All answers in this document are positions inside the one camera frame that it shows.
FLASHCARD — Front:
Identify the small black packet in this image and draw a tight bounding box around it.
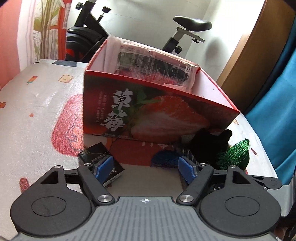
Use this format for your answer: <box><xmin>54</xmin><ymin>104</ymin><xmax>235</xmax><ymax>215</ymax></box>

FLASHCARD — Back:
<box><xmin>78</xmin><ymin>142</ymin><xmax>125</xmax><ymax>187</ymax></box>

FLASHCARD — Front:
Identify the red strawberry cardboard box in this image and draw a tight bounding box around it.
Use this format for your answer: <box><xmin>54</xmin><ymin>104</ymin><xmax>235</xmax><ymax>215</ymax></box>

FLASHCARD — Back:
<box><xmin>83</xmin><ymin>39</ymin><xmax>239</xmax><ymax>144</ymax></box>

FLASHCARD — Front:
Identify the black exercise bike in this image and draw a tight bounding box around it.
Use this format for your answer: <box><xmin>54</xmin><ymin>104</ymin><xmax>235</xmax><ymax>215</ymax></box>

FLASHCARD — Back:
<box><xmin>65</xmin><ymin>1</ymin><xmax>212</xmax><ymax>63</ymax></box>

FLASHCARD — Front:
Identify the wooden cabinet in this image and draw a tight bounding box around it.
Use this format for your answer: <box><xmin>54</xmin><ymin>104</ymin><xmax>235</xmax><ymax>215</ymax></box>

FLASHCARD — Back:
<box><xmin>217</xmin><ymin>1</ymin><xmax>295</xmax><ymax>112</ymax></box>

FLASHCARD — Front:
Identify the black glove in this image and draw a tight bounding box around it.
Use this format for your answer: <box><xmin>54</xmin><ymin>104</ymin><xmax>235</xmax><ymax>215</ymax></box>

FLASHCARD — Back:
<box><xmin>183</xmin><ymin>128</ymin><xmax>232</xmax><ymax>169</ymax></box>

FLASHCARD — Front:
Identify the blue fabric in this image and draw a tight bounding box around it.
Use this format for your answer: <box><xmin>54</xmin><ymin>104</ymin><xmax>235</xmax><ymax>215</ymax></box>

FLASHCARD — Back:
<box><xmin>246</xmin><ymin>25</ymin><xmax>295</xmax><ymax>185</ymax></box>

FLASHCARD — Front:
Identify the clear plastic packaged garment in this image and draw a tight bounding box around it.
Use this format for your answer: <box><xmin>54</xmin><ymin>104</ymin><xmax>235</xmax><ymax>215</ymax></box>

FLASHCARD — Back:
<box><xmin>104</xmin><ymin>35</ymin><xmax>200</xmax><ymax>91</ymax></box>

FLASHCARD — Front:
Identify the cartoon printed table mat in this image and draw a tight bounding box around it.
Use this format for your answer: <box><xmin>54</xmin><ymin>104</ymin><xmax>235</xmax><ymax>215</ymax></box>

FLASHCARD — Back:
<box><xmin>0</xmin><ymin>59</ymin><xmax>290</xmax><ymax>241</ymax></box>

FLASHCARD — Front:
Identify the green tassel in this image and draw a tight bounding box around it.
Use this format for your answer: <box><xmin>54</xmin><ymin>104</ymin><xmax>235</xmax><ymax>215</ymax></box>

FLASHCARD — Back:
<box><xmin>217</xmin><ymin>139</ymin><xmax>250</xmax><ymax>171</ymax></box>

